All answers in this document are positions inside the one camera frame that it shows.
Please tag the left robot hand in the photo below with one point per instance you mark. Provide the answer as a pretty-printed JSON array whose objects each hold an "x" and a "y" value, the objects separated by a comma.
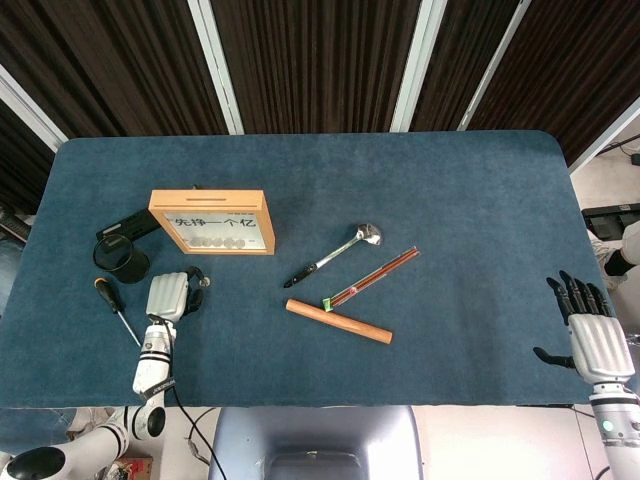
[{"x": 167, "y": 297}]

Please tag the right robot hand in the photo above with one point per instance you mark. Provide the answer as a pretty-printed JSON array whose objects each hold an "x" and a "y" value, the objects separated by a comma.
[{"x": 602, "y": 352}]

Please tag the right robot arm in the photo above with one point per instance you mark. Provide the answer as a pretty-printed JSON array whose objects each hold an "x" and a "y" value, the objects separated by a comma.
[{"x": 617, "y": 440}]

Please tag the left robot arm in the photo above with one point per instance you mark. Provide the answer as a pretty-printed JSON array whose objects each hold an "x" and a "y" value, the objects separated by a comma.
[{"x": 152, "y": 365}]

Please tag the black mesh pen cup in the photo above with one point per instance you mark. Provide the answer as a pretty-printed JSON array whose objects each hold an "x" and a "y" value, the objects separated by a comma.
[{"x": 127, "y": 265}]

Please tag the black flat rectangular box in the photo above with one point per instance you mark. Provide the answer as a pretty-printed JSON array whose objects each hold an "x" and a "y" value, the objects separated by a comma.
[{"x": 130, "y": 225}]

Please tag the person leg black sock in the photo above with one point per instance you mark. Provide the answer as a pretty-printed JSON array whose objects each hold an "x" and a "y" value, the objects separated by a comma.
[{"x": 620, "y": 262}]

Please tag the plain white sneaker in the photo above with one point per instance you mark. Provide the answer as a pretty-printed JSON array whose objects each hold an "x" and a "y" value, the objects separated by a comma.
[{"x": 600, "y": 250}]

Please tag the black equipment case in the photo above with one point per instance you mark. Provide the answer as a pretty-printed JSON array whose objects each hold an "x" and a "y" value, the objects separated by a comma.
[{"x": 602, "y": 217}]

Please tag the white sneaker with grey pattern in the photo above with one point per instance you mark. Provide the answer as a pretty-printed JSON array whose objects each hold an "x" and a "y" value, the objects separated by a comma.
[{"x": 92, "y": 422}]

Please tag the grey-blue robot torso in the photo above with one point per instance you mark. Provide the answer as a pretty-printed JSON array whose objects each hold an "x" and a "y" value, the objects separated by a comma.
[{"x": 250, "y": 440}]

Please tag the cardboard box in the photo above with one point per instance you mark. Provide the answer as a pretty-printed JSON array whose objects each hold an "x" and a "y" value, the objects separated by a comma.
[{"x": 137, "y": 467}]

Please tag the wooden rolling pin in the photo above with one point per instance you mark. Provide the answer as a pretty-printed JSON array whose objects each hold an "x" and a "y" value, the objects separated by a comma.
[{"x": 340, "y": 321}]

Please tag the blue jeans leg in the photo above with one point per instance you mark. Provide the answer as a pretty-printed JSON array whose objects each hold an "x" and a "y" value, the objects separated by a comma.
[{"x": 30, "y": 425}]

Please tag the dark wood slat panel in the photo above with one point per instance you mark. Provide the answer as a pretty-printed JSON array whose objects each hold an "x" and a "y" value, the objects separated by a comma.
[
  {"x": 20, "y": 165},
  {"x": 320, "y": 60},
  {"x": 100, "y": 60},
  {"x": 575, "y": 60},
  {"x": 460, "y": 50}
]

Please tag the red chopsticks in plastic sleeve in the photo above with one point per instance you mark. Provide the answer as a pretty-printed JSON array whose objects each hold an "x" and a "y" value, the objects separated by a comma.
[{"x": 372, "y": 280}]

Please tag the blue table cloth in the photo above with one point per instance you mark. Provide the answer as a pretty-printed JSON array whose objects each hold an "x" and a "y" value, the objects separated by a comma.
[{"x": 350, "y": 175}]

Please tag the wooden coin bank box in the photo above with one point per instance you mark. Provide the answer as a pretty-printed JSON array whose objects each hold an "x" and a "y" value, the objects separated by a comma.
[{"x": 225, "y": 200}]

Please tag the white partition post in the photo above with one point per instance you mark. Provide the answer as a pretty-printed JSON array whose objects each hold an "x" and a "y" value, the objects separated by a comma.
[
  {"x": 30, "y": 107},
  {"x": 417, "y": 65},
  {"x": 607, "y": 132},
  {"x": 215, "y": 65},
  {"x": 492, "y": 65}
]

